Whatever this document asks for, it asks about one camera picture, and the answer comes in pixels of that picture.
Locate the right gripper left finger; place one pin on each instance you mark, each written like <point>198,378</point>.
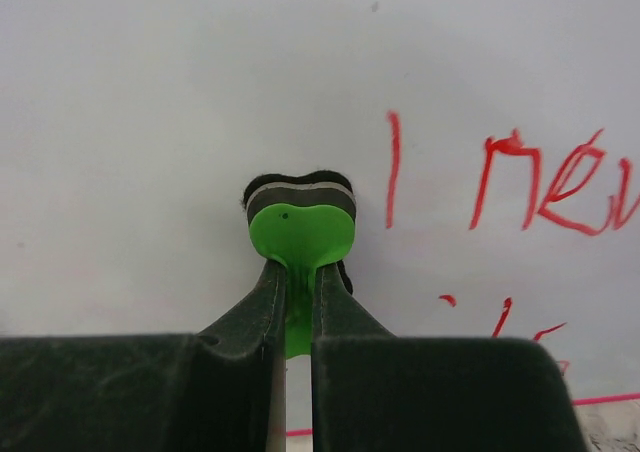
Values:
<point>221,389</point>

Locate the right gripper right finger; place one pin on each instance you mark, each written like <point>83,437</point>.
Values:
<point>374,391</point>

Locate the green whiteboard eraser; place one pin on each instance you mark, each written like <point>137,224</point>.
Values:
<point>304,223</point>

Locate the pink framed whiteboard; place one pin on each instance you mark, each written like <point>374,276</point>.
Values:
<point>483,139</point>

